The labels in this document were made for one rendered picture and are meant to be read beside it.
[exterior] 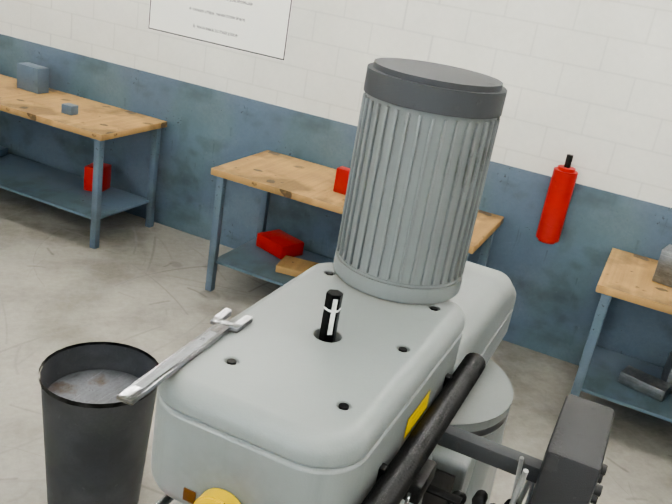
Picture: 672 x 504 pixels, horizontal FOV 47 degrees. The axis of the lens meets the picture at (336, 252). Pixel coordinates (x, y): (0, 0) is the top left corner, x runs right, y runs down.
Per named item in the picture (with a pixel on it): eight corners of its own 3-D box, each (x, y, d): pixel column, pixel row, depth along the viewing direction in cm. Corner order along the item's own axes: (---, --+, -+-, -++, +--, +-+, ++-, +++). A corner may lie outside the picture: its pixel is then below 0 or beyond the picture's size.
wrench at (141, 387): (139, 410, 78) (140, 403, 78) (107, 397, 80) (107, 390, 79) (252, 321, 100) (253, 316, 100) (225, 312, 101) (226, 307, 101)
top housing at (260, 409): (325, 584, 82) (350, 459, 76) (126, 486, 91) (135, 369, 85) (453, 393, 123) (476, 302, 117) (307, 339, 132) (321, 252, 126)
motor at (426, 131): (436, 319, 109) (488, 93, 98) (310, 276, 116) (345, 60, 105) (474, 276, 127) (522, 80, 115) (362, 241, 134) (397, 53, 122)
